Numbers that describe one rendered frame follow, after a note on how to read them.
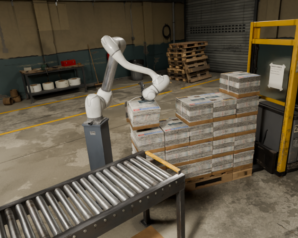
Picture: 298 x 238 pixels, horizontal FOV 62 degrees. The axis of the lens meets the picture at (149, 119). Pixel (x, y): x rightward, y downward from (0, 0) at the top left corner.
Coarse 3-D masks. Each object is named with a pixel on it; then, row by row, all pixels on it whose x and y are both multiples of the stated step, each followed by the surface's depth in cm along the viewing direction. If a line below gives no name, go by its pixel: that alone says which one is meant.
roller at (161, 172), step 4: (140, 156) 216; (140, 160) 212; (144, 160) 209; (144, 164) 207; (148, 164) 204; (152, 164) 202; (152, 168) 199; (156, 168) 196; (156, 172) 195; (160, 172) 191; (164, 172) 190; (164, 176) 188; (168, 176) 185
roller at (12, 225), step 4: (8, 208) 161; (4, 212) 159; (8, 212) 157; (12, 212) 158; (8, 216) 154; (12, 216) 154; (8, 220) 151; (12, 220) 150; (8, 224) 148; (12, 224) 147; (16, 224) 148; (8, 228) 146; (12, 228) 144; (16, 228) 144; (12, 232) 141; (16, 232) 140; (12, 236) 138; (16, 236) 138; (20, 236) 139
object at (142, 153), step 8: (144, 152) 223; (120, 160) 212; (128, 160) 213; (104, 168) 201; (80, 176) 191; (56, 184) 183; (64, 184) 183; (80, 184) 190; (40, 192) 175; (64, 192) 184; (16, 200) 168; (24, 200) 167; (0, 208) 161; (24, 208) 168; (16, 216) 166
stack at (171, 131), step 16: (160, 128) 265; (176, 128) 262; (192, 128) 267; (208, 128) 273; (224, 128) 280; (144, 144) 255; (160, 144) 261; (208, 144) 279; (224, 144) 287; (176, 160) 274; (208, 160) 287; (224, 160) 294; (192, 176) 287; (224, 176) 302
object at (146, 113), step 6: (138, 102) 252; (144, 102) 252; (150, 102) 252; (156, 102) 252; (132, 108) 241; (138, 108) 242; (144, 108) 242; (150, 108) 243; (156, 108) 243; (132, 114) 240; (138, 114) 240; (144, 114) 242; (150, 114) 245; (156, 114) 247; (132, 120) 243; (138, 120) 245; (144, 120) 247; (150, 120) 250; (156, 120) 252; (132, 126) 248; (138, 126) 248
